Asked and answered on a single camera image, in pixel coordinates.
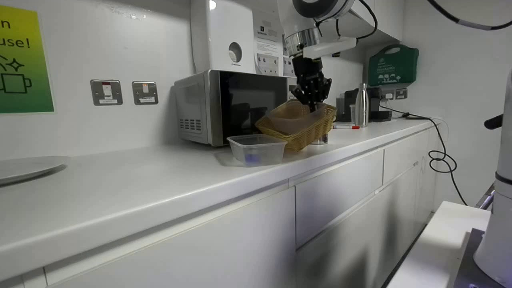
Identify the grey socket plate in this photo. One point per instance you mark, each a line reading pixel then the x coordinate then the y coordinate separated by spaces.
pixel 106 92
pixel 144 94

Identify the white wall dispenser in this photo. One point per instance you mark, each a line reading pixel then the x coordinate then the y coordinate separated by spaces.
pixel 221 36

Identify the black coffee machine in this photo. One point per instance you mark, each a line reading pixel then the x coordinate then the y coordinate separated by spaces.
pixel 347 99

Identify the silver thermos bottle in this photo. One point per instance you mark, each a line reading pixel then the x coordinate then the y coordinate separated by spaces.
pixel 362 105

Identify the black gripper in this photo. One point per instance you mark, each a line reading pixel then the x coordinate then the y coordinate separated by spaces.
pixel 310 86

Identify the white cabinet front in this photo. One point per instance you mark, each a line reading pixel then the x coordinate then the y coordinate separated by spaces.
pixel 338 215

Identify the woven wicker basket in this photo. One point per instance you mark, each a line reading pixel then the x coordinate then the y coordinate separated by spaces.
pixel 294 124

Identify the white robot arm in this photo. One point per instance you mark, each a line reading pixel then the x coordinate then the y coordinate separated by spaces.
pixel 310 31

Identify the clear plastic tray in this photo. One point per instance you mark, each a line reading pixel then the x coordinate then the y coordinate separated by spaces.
pixel 256 150

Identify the steel sink basin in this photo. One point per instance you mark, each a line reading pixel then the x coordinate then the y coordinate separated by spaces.
pixel 19 171

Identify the left grey socket plate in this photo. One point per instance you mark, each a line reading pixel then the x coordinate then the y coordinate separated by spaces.
pixel 106 92

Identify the red white marker pen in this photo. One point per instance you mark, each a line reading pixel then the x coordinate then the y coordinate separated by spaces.
pixel 346 127

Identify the green wall sign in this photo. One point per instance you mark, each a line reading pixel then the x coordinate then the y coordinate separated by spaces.
pixel 24 84

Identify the right grey socket plate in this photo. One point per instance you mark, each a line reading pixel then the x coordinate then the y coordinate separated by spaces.
pixel 144 94

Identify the silver microwave oven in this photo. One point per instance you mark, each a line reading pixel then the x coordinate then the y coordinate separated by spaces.
pixel 216 105

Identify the green first aid box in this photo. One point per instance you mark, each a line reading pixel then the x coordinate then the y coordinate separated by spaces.
pixel 394 65

